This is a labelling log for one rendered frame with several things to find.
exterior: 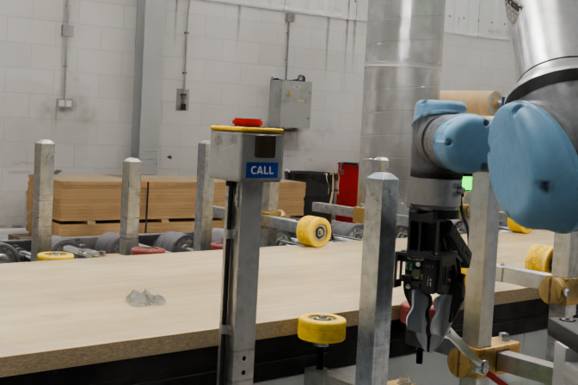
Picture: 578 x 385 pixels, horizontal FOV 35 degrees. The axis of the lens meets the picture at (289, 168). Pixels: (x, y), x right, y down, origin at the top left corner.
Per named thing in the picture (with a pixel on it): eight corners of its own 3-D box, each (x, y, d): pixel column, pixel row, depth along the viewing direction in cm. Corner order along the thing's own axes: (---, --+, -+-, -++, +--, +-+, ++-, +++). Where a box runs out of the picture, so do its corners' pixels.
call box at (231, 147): (281, 187, 120) (285, 128, 120) (239, 188, 116) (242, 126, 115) (249, 183, 126) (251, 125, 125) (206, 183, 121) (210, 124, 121)
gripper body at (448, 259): (390, 292, 131) (396, 207, 130) (413, 284, 138) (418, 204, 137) (441, 300, 127) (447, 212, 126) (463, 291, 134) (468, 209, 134)
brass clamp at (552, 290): (604, 301, 175) (605, 275, 174) (563, 308, 166) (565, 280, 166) (574, 295, 179) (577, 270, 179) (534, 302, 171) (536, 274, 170)
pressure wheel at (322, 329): (341, 377, 158) (346, 311, 157) (343, 391, 150) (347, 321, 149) (295, 375, 158) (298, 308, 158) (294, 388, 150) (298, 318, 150)
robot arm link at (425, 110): (422, 99, 127) (407, 99, 135) (417, 178, 127) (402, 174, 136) (477, 101, 127) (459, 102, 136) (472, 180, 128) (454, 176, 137)
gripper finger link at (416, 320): (396, 354, 132) (400, 290, 132) (411, 346, 137) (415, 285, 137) (416, 358, 131) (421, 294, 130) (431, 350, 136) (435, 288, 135)
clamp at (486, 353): (519, 370, 159) (520, 341, 159) (470, 381, 151) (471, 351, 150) (492, 363, 164) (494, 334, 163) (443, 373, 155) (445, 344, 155)
